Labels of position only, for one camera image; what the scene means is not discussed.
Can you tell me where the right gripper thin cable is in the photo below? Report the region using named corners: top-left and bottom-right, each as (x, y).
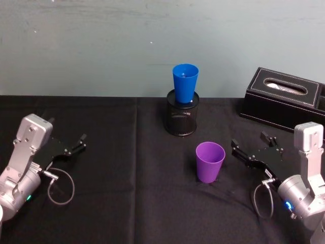
top-left (251, 177), bottom-right (279, 220)

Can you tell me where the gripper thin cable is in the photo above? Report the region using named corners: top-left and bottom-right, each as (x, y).
top-left (251, 177), bottom-right (279, 220)
top-left (42, 167), bottom-right (76, 205)

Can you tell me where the blue plastic cup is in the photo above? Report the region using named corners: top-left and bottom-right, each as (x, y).
top-left (172, 64), bottom-right (200, 104)

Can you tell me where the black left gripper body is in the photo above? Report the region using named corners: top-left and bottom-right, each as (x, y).
top-left (32, 136), bottom-right (68, 170)

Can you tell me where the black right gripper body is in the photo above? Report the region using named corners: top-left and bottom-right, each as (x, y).
top-left (249, 145), bottom-right (303, 187)

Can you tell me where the black table cloth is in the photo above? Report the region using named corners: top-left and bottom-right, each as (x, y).
top-left (0, 95), bottom-right (325, 244)

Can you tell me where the purple plastic cup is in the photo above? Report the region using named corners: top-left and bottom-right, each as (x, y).
top-left (195, 141), bottom-right (226, 184)

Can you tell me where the white tissue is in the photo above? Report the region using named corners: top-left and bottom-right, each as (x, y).
top-left (265, 79), bottom-right (307, 96)

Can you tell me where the black leather tissue box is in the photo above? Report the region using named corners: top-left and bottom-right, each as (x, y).
top-left (238, 67), bottom-right (325, 139)

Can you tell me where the black mesh pen holder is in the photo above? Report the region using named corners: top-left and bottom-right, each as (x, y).
top-left (165, 89), bottom-right (200, 137)

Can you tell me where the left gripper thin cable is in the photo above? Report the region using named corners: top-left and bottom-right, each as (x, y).
top-left (42, 167), bottom-right (76, 205)

